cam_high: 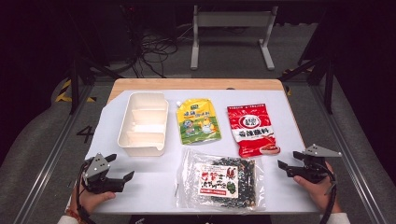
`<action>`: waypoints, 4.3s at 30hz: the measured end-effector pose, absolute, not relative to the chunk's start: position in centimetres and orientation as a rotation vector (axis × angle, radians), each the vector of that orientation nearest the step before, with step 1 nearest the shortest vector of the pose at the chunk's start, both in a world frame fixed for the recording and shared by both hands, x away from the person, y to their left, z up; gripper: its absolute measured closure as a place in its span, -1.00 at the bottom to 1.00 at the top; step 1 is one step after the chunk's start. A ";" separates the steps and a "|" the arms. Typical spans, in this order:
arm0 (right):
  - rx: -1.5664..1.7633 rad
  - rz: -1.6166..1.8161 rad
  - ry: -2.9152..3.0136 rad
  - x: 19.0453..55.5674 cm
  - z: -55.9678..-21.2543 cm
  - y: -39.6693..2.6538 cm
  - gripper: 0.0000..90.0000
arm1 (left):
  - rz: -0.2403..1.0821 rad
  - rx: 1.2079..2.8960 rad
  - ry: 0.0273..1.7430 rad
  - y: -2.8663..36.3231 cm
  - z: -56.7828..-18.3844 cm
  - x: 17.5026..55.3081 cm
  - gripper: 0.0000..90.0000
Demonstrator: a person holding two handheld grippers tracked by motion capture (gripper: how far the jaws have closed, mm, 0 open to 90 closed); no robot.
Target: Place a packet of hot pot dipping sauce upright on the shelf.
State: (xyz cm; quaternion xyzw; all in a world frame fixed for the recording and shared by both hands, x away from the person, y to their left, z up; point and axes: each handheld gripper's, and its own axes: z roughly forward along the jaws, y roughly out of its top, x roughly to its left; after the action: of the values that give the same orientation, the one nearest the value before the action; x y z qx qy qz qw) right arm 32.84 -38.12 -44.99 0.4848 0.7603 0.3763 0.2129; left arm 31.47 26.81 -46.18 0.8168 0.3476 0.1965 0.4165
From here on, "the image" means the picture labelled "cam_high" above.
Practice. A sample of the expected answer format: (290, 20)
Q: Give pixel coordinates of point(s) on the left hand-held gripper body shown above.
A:
(96, 168)

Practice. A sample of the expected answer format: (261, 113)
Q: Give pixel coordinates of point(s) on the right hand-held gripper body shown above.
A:
(314, 169)

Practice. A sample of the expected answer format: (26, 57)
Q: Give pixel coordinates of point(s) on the yellow black floor tape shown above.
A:
(63, 90)

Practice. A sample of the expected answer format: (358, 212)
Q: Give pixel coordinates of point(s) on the white divided plastic box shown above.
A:
(144, 124)

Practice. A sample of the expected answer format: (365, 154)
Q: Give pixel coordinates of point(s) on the clear bag of dark spice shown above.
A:
(221, 180)

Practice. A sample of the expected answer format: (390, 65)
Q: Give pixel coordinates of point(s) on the person's dark clothing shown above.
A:
(199, 219)

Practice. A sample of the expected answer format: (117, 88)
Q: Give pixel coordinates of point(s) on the aluminium rail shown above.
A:
(348, 155)
(53, 149)

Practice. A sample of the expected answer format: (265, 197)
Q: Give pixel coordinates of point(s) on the black metal stand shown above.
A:
(328, 84)
(74, 81)

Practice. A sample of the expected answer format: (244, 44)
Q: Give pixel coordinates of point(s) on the person's right hand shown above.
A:
(323, 194)

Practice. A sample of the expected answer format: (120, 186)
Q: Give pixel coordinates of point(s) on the red seasoning packet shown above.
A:
(253, 129)

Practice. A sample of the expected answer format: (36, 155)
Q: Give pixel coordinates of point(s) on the white metal stand frame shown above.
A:
(233, 19)

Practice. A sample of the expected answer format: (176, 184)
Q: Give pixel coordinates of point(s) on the person's left hand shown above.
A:
(88, 200)

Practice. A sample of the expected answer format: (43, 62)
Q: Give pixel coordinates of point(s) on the yellow green spout pouch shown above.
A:
(197, 122)

